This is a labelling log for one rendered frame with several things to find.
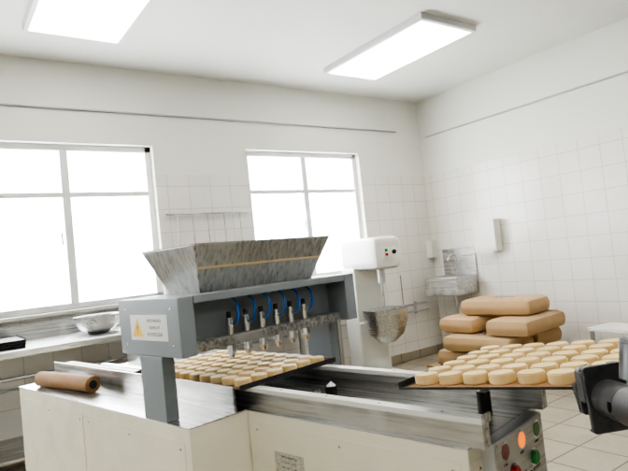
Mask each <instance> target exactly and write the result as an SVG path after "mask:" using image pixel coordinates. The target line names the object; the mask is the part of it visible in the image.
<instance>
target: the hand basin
mask: <svg viewBox="0 0 628 471"><path fill-rule="evenodd" d="M472 228H473V237H474V245H475V247H470V248H459V249H450V250H442V253H443V262H444V270H445V276H439V277H433V278H426V279H425V288H426V295H427V296H454V301H455V309H456V314H460V309H459V301H458V296H459V295H465V294H470V293H478V292H479V287H478V275H477V273H478V269H477V261H476V253H477V254H481V253H493V252H495V251H501V250H503V245H502V237H501V229H500V221H499V219H491V220H485V221H472ZM425 243H426V251H427V258H435V257H437V248H436V241H435V240H432V241H426V242H425Z"/></svg>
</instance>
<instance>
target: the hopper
mask: <svg viewBox="0 0 628 471"><path fill-rule="evenodd" d="M328 238H329V235H321V236H305V237H289V238H273V239H257V240H242V241H226V242H210V243H194V244H188V245H182V246H176V247H172V248H166V249H160V250H150V251H144V252H141V253H142V254H143V256H144V257H145V259H146V260H147V262H148V263H149V264H150V266H151V268H152V269H153V271H154V272H155V274H156V275H157V276H158V278H159V279H160V281H161V282H162V283H163V285H164V286H165V287H166V289H167V290H168V292H169V293H170V294H184V293H206V292H214V291H220V290H227V289H233V288H241V287H248V286H254V285H261V284H268V283H275V282H281V281H288V280H296V279H302V278H311V276H312V274H313V271H314V269H315V267H316V265H317V262H318V260H319V259H320V257H321V253H322V251H323V249H324V247H325V245H326V242H327V240H328Z"/></svg>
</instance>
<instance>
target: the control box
mask: <svg viewBox="0 0 628 471"><path fill-rule="evenodd" d="M536 421H538V423H539V426H540V432H539V435H538V436H536V435H535V432H534V425H535V422H536ZM521 432H524V435H525V444H524V447H523V448H521V447H520V444H519V435H520V433H521ZM491 444H492V445H491V446H490V447H488V448H487V449H485V450H480V455H481V457H482V463H483V471H512V467H513V465H514V464H515V465H518V466H519V467H520V468H521V471H548V468H547V461H546V452H545V445H544V437H543V430H542V421H541V414H540V412H538V411H531V410H527V411H525V412H524V413H522V414H521V415H520V416H519V417H517V418H516V419H514V420H513V421H511V422H509V423H508V424H506V425H505V426H503V427H502V428H500V429H499V430H497V431H496V432H494V433H493V434H491ZM505 444H508V447H509V456H508V458H507V460H504V458H503V455H502V448H503V446H504V445H505ZM533 450H538V451H539V453H540V461H539V463H538V464H533V463H532V459H531V455H532V451H533Z"/></svg>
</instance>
